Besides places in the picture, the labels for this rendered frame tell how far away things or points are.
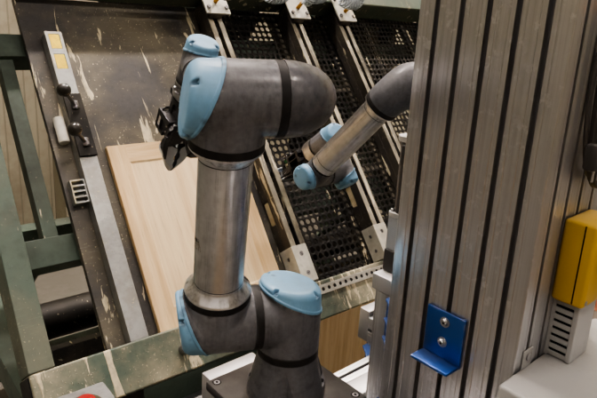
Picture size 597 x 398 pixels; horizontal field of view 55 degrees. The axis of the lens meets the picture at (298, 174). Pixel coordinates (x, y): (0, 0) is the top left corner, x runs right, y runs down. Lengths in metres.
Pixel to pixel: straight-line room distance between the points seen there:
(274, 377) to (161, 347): 0.57
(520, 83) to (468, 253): 0.27
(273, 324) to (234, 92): 0.44
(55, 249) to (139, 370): 0.40
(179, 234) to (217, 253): 0.82
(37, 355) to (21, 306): 0.12
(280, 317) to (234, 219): 0.23
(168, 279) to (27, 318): 0.39
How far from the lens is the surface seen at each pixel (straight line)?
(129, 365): 1.57
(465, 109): 0.91
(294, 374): 1.09
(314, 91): 0.81
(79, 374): 1.54
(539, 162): 0.86
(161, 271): 1.68
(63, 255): 1.68
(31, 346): 1.53
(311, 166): 1.60
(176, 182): 1.80
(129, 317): 1.60
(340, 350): 2.43
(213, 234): 0.90
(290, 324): 1.04
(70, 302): 2.22
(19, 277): 1.55
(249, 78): 0.79
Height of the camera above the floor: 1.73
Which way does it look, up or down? 15 degrees down
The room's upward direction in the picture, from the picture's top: 3 degrees clockwise
